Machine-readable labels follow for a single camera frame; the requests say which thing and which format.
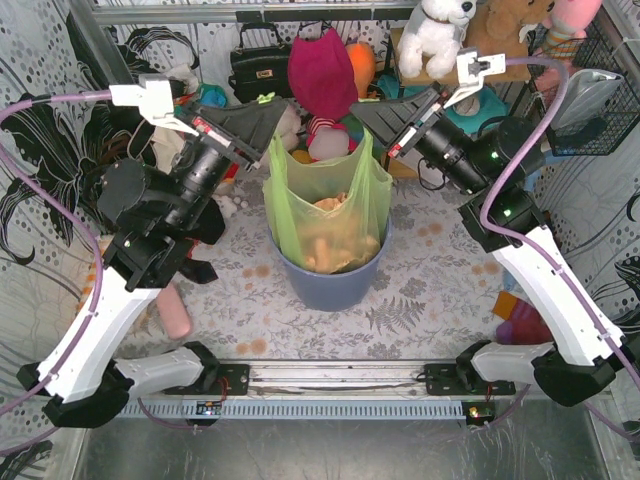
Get striped colourful sock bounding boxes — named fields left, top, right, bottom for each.
left=492, top=291, right=553, bottom=345

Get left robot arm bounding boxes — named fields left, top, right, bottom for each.
left=17, top=97, right=287, bottom=428

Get magenta cloth bag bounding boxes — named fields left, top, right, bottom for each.
left=288, top=28, right=358, bottom=120

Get blue trash bin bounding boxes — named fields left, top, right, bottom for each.
left=269, top=217, right=393, bottom=312

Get crumpled brown paper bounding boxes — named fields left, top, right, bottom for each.
left=314, top=192, right=348, bottom=212

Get white plush dog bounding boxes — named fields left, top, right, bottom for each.
left=397, top=0, right=477, bottom=80

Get pink cylinder pillow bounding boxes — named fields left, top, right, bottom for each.
left=156, top=284, right=193, bottom=340

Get white plush lamb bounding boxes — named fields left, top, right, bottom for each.
left=276, top=104, right=302, bottom=151

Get black leather handbag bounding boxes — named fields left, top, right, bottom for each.
left=228, top=22, right=293, bottom=103

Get wooden metal shelf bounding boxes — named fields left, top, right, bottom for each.
left=369, top=47, right=533, bottom=194

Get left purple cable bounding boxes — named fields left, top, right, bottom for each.
left=0, top=89, right=221, bottom=456

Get pink plush toy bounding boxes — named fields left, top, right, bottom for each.
left=540, top=0, right=602, bottom=57

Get green trash bag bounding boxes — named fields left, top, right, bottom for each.
left=263, top=132, right=392, bottom=274

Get silver foil pouch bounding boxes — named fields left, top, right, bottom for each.
left=550, top=69, right=625, bottom=130

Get cream canvas tote bag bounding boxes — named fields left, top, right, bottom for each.
left=151, top=127, right=185, bottom=173

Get teal folded clothes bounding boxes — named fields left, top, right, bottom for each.
left=377, top=75, right=509, bottom=135

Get orange plush toy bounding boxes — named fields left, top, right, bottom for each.
left=346, top=42, right=376, bottom=98

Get pink white plush doll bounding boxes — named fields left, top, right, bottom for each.
left=307, top=116, right=358, bottom=162

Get black wire basket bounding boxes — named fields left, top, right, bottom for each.
left=546, top=22, right=639, bottom=156

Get brown teddy bear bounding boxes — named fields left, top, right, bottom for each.
left=464, top=0, right=555, bottom=58

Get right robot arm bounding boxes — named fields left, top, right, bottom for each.
left=350, top=88, right=639, bottom=407

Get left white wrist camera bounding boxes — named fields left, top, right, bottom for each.
left=109, top=74, right=199, bottom=136

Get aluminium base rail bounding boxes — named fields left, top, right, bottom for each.
left=117, top=360, right=545, bottom=424

